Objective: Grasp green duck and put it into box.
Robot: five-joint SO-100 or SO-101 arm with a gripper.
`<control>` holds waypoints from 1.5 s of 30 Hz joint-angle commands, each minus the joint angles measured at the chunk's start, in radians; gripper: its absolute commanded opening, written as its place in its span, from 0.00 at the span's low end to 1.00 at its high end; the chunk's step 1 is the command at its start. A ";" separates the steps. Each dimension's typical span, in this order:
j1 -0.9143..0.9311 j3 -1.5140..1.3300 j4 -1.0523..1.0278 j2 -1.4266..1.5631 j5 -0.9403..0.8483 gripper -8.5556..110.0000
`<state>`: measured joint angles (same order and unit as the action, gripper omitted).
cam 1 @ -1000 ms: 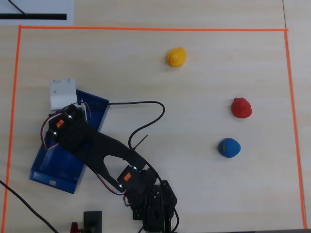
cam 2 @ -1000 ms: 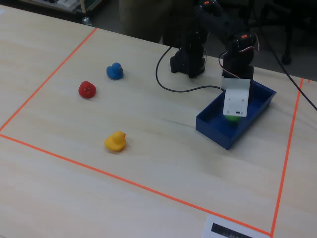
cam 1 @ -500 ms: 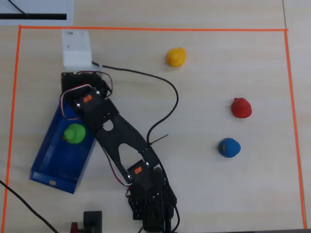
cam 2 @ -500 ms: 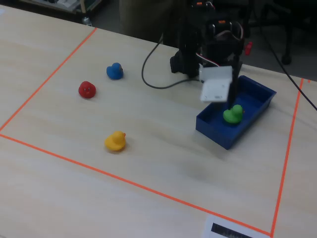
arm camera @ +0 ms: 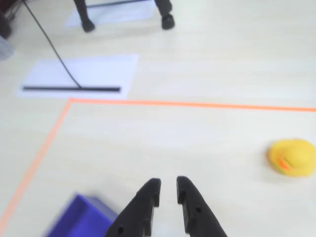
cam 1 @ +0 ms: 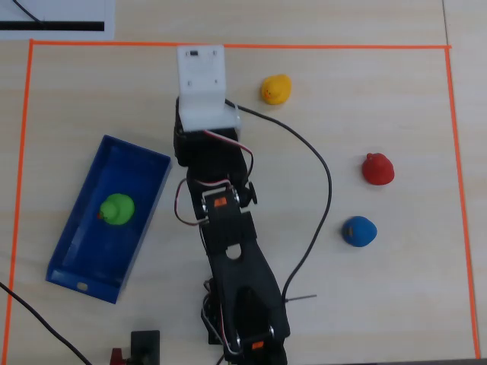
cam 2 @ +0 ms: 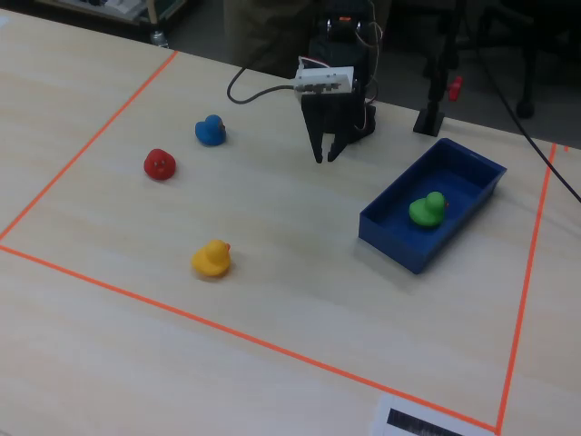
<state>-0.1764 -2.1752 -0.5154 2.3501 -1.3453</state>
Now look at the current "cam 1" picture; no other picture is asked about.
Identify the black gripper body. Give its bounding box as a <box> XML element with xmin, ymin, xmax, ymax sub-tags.
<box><xmin>173</xmin><ymin>97</ymin><xmax>254</xmax><ymax>184</ymax></box>

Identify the green rubber duck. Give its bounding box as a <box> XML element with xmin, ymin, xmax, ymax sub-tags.
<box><xmin>97</xmin><ymin>192</ymin><xmax>135</xmax><ymax>227</ymax></box>

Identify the yellow rubber duck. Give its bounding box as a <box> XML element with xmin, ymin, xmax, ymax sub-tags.
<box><xmin>260</xmin><ymin>74</ymin><xmax>293</xmax><ymax>106</ymax></box>

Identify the blue plastic box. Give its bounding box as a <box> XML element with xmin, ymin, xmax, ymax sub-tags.
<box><xmin>45</xmin><ymin>134</ymin><xmax>172</xmax><ymax>305</ymax></box>

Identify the blue rubber duck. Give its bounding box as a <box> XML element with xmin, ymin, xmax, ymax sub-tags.
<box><xmin>341</xmin><ymin>215</ymin><xmax>378</xmax><ymax>249</ymax></box>

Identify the red rubber duck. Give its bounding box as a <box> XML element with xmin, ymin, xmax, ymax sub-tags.
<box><xmin>361</xmin><ymin>152</ymin><xmax>396</xmax><ymax>186</ymax></box>

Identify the long horizontal orange tape line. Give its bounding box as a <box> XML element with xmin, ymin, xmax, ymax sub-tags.
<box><xmin>29</xmin><ymin>39</ymin><xmax>452</xmax><ymax>51</ymax></box>

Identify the black strip on paper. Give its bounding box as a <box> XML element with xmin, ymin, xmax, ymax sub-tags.
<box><xmin>0</xmin><ymin>21</ymin><xmax>105</xmax><ymax>32</ymax></box>

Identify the black table clamp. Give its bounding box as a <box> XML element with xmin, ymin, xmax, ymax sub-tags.
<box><xmin>130</xmin><ymin>329</ymin><xmax>161</xmax><ymax>365</ymax></box>

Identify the white paper sheet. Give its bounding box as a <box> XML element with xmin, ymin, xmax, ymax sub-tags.
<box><xmin>0</xmin><ymin>0</ymin><xmax>116</xmax><ymax>41</ymax></box>

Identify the red white servo wire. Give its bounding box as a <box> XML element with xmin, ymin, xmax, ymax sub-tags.
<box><xmin>174</xmin><ymin>129</ymin><xmax>255</xmax><ymax>227</ymax></box>

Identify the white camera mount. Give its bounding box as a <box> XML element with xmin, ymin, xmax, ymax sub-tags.
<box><xmin>176</xmin><ymin>44</ymin><xmax>243</xmax><ymax>132</ymax></box>

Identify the black camera cable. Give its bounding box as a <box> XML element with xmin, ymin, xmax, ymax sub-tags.
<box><xmin>235</xmin><ymin>105</ymin><xmax>333</xmax><ymax>301</ymax></box>

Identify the servo wire bundle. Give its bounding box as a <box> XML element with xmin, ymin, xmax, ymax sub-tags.
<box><xmin>200</xmin><ymin>279</ymin><xmax>244</xmax><ymax>357</ymax></box>

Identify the thin black cable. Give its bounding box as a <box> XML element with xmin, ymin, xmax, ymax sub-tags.
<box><xmin>13</xmin><ymin>0</ymin><xmax>45</xmax><ymax>24</ymax></box>

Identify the thick black cable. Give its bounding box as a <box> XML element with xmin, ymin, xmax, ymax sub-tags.
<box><xmin>0</xmin><ymin>281</ymin><xmax>93</xmax><ymax>365</ymax></box>

